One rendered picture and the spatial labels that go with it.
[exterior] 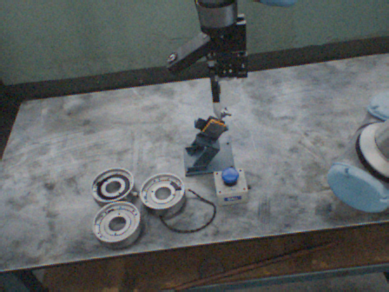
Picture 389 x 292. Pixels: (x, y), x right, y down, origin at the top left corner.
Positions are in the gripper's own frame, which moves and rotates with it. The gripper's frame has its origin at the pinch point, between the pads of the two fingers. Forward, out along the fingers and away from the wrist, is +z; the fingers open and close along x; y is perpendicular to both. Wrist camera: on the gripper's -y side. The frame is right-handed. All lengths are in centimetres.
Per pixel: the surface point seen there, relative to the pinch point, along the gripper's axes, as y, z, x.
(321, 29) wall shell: 73, 76, 153
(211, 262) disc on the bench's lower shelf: -5.1, 42.9, -15.7
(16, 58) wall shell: -114, 69, 145
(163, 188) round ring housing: -14.2, 16.3, -9.8
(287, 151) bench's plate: 17.7, 18.7, 0.2
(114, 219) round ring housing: -25.4, 16.3, -17.4
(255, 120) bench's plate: 11.4, 18.7, 13.3
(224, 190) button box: 0.2, 14.2, -14.1
